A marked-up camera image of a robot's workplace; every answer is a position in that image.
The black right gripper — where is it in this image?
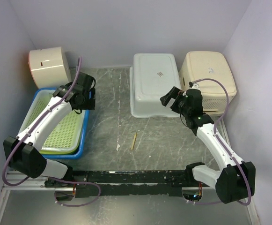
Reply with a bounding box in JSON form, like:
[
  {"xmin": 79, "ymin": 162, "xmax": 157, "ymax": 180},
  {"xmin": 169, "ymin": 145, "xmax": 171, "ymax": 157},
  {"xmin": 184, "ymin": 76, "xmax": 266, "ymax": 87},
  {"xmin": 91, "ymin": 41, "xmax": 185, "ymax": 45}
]
[{"xmin": 160, "ymin": 86, "xmax": 190, "ymax": 116}]

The large white plastic tub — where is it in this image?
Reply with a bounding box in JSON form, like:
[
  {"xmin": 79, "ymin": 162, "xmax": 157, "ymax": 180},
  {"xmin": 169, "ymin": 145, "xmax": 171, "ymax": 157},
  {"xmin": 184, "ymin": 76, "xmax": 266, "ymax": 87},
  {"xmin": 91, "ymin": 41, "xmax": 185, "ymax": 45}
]
[{"xmin": 130, "ymin": 53, "xmax": 181, "ymax": 118}]

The beige perforated laundry basket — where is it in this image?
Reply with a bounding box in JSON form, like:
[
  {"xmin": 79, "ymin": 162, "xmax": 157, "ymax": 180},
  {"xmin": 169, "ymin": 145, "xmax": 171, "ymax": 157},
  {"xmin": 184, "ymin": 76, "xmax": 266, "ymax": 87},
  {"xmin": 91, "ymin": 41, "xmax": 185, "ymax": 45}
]
[{"xmin": 178, "ymin": 51, "xmax": 237, "ymax": 115}]

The white perforated basket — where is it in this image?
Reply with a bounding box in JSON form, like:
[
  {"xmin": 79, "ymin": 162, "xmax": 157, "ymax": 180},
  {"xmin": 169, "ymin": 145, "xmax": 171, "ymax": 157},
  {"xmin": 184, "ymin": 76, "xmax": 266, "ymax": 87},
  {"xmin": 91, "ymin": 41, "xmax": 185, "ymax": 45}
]
[{"xmin": 17, "ymin": 90, "xmax": 87, "ymax": 152}]

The green plastic tray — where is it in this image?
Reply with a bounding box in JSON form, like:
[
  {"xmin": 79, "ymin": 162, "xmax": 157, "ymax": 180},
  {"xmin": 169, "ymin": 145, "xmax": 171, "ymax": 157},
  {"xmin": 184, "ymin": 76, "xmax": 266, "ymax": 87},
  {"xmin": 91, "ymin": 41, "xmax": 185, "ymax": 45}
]
[{"xmin": 39, "ymin": 112, "xmax": 86, "ymax": 155}]

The blue plastic tray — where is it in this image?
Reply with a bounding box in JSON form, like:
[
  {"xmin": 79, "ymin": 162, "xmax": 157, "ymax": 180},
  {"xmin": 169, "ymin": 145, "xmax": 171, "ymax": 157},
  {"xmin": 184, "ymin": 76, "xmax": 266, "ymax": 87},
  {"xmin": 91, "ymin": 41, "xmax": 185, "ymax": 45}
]
[{"xmin": 31, "ymin": 88, "xmax": 91, "ymax": 160}]

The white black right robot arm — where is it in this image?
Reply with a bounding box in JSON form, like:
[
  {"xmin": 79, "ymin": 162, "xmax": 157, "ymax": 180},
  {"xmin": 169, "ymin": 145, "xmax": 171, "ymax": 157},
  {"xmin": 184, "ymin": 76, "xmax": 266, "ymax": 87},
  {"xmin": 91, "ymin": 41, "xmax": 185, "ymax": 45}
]
[{"xmin": 160, "ymin": 87, "xmax": 256, "ymax": 205}]

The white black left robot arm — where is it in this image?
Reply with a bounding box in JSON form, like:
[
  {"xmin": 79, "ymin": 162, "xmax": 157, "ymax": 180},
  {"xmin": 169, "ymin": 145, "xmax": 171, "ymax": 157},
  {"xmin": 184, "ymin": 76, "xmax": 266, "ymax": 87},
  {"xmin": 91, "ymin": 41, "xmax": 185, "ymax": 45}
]
[{"xmin": 2, "ymin": 73, "xmax": 96, "ymax": 187}]

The cream cylindrical container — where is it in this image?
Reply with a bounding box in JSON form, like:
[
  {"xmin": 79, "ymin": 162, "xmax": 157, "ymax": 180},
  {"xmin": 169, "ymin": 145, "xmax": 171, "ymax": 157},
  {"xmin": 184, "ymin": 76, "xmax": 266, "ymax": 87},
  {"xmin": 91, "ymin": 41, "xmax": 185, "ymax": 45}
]
[{"xmin": 28, "ymin": 46, "xmax": 72, "ymax": 89}]

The small wooden stick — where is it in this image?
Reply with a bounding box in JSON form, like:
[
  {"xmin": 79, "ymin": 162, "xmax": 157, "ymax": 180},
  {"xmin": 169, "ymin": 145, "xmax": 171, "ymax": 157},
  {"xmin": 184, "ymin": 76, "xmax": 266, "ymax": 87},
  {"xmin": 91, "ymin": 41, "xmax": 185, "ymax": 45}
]
[{"xmin": 131, "ymin": 133, "xmax": 137, "ymax": 151}]

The black base bar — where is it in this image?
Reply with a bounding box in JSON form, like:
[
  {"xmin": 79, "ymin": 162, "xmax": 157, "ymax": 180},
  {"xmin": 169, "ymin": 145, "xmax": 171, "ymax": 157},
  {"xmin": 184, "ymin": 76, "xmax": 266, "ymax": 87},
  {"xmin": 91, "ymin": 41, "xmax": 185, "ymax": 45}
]
[{"xmin": 44, "ymin": 170, "xmax": 199, "ymax": 198}]

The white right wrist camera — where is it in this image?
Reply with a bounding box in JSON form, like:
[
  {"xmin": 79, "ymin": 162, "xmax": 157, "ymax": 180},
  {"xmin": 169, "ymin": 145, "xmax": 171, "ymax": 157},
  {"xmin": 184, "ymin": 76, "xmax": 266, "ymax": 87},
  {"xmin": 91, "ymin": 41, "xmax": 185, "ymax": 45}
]
[{"xmin": 189, "ymin": 82, "xmax": 200, "ymax": 90}]

